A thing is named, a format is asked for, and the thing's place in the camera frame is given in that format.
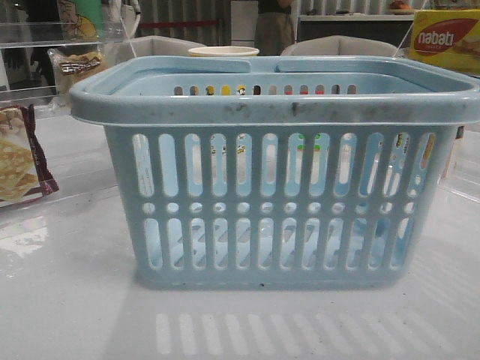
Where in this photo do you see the light blue plastic basket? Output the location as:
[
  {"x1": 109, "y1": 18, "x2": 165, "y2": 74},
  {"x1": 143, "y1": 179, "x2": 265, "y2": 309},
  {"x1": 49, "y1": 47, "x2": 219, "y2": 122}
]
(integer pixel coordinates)
[{"x1": 70, "y1": 56, "x2": 479, "y2": 289}]

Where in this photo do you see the cream paper cup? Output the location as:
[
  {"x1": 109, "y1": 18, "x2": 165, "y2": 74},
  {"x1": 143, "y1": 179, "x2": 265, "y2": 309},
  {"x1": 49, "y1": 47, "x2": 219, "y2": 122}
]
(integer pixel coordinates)
[{"x1": 187, "y1": 46, "x2": 260, "y2": 58}]

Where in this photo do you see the person in beige trousers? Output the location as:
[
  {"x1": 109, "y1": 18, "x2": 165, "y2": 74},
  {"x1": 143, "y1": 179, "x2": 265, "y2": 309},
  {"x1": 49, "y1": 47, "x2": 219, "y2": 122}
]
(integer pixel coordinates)
[{"x1": 254, "y1": 0, "x2": 295, "y2": 56}]

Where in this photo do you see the beige chair right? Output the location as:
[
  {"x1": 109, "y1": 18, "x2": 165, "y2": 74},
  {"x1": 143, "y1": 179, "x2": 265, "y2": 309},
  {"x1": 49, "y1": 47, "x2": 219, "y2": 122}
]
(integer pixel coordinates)
[{"x1": 280, "y1": 35, "x2": 398, "y2": 57}]

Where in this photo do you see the beige chair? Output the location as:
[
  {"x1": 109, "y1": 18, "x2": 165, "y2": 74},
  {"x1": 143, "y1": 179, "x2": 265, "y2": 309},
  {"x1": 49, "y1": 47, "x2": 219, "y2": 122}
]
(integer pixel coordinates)
[
  {"x1": 107, "y1": 35, "x2": 206, "y2": 66},
  {"x1": 280, "y1": 35, "x2": 398, "y2": 57}
]

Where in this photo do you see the beige chair left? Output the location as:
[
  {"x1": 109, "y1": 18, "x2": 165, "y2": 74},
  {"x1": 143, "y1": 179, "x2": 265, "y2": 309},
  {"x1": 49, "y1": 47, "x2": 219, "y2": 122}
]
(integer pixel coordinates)
[{"x1": 107, "y1": 35, "x2": 206, "y2": 66}]

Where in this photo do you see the clear acrylic left shelf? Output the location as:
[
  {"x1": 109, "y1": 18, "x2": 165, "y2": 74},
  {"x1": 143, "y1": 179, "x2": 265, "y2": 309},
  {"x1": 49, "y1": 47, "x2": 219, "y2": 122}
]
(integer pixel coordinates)
[{"x1": 0, "y1": 0, "x2": 138, "y2": 233}]

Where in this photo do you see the clear acrylic shelf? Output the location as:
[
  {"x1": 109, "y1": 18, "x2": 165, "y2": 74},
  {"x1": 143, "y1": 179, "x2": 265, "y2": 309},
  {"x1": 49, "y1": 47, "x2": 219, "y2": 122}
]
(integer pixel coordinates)
[
  {"x1": 398, "y1": 1, "x2": 479, "y2": 202},
  {"x1": 0, "y1": 0, "x2": 138, "y2": 233}
]

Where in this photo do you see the maroon cracker snack bag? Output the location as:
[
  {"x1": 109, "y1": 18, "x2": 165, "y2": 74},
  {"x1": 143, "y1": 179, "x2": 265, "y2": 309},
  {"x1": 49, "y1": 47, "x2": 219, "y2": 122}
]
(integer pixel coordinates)
[{"x1": 1, "y1": 106, "x2": 59, "y2": 208}]

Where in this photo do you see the yellow green cartoon package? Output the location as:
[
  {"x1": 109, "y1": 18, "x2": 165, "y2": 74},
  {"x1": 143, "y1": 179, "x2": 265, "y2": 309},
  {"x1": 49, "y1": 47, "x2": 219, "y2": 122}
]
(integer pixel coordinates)
[{"x1": 56, "y1": 0, "x2": 104, "y2": 41}]

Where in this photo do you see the yellow nabati wafer box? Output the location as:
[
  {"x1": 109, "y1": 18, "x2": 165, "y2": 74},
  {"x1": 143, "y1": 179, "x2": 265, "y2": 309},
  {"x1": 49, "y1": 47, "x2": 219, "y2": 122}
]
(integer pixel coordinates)
[{"x1": 409, "y1": 9, "x2": 479, "y2": 75}]

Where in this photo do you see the clear acrylic right shelf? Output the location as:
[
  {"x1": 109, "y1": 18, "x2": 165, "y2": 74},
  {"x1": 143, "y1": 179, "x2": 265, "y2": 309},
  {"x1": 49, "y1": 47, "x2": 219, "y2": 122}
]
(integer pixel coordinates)
[{"x1": 398, "y1": 1, "x2": 479, "y2": 202}]

